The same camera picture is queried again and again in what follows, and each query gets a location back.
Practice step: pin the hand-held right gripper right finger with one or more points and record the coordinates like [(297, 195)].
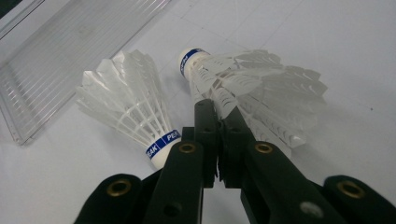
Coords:
[(236, 140)]

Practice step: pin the white feather shuttlecock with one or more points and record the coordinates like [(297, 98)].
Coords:
[(264, 93), (130, 102)]

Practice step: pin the clear plastic container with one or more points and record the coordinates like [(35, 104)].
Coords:
[(62, 62)]

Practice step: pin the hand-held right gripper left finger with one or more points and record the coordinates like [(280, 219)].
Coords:
[(205, 130)]

